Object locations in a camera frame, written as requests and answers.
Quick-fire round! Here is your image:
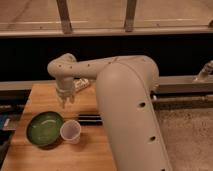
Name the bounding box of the grey object at right edge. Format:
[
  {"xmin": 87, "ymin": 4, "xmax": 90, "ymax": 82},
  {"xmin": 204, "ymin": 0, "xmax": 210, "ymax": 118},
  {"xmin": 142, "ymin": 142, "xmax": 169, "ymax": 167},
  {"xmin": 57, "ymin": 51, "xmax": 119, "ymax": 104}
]
[{"xmin": 194, "ymin": 60, "xmax": 213, "ymax": 82}]

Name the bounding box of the window frame post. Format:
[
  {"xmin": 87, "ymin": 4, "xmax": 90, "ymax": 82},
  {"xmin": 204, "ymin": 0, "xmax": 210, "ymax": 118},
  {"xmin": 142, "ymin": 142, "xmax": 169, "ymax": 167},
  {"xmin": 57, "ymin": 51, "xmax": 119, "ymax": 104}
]
[
  {"xmin": 56, "ymin": 0, "xmax": 72, "ymax": 34},
  {"xmin": 124, "ymin": 0, "xmax": 137, "ymax": 32}
]

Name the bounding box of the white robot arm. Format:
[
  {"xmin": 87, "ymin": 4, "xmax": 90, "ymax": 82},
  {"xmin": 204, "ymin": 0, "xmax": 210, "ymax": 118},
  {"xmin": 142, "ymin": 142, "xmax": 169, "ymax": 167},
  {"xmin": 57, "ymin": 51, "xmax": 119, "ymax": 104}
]
[{"xmin": 47, "ymin": 54, "xmax": 173, "ymax": 171}]

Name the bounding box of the right window frame post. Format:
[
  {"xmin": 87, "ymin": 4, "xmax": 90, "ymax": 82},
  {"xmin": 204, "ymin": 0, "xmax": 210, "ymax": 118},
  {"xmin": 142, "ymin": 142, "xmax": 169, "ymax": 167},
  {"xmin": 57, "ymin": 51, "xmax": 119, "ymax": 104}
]
[{"xmin": 124, "ymin": 0, "xmax": 137, "ymax": 32}]

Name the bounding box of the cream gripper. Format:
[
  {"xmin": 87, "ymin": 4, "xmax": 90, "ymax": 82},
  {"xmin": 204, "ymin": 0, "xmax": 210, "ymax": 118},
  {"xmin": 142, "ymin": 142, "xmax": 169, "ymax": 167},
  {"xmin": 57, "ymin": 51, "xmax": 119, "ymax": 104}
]
[{"xmin": 56, "ymin": 88, "xmax": 75, "ymax": 108}]

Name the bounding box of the clear plastic cup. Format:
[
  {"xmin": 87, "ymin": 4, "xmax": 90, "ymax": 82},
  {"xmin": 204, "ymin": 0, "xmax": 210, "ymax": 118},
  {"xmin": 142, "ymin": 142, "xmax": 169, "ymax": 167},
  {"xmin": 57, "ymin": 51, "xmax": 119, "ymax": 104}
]
[{"xmin": 60, "ymin": 120, "xmax": 81, "ymax": 144}]

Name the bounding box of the black rectangular box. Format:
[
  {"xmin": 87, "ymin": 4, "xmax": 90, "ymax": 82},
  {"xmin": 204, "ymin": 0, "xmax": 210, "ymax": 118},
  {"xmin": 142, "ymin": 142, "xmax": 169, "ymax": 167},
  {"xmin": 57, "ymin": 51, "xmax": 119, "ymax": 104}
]
[{"xmin": 77, "ymin": 115, "xmax": 102, "ymax": 125}]

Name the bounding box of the left window frame post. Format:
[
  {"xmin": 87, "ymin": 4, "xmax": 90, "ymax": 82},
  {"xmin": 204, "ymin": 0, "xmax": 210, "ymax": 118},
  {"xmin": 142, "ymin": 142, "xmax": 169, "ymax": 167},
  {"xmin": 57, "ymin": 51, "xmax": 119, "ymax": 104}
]
[{"xmin": 56, "ymin": 0, "xmax": 72, "ymax": 34}]

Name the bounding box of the clutter at left edge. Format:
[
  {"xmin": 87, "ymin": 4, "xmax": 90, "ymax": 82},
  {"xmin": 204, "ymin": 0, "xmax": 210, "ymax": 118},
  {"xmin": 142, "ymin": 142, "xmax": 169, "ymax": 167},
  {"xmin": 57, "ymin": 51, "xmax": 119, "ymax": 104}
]
[{"xmin": 0, "ymin": 105, "xmax": 20, "ymax": 145}]

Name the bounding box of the green ceramic bowl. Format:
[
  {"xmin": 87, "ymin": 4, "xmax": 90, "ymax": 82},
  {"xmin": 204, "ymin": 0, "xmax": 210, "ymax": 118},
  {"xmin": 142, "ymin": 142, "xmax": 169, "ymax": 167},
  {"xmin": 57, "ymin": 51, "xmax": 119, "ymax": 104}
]
[{"xmin": 26, "ymin": 111, "xmax": 64, "ymax": 147}]

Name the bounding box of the wooden table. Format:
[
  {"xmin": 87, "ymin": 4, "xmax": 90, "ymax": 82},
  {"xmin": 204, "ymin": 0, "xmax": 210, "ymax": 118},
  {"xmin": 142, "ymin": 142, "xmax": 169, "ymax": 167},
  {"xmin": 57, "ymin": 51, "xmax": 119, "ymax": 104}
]
[{"xmin": 1, "ymin": 83, "xmax": 116, "ymax": 171}]

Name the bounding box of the white plastic bottle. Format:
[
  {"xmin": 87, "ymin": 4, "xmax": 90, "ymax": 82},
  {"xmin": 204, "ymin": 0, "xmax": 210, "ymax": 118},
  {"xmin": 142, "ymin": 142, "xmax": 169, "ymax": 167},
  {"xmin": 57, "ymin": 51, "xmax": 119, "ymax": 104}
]
[{"xmin": 74, "ymin": 79, "xmax": 90, "ymax": 92}]

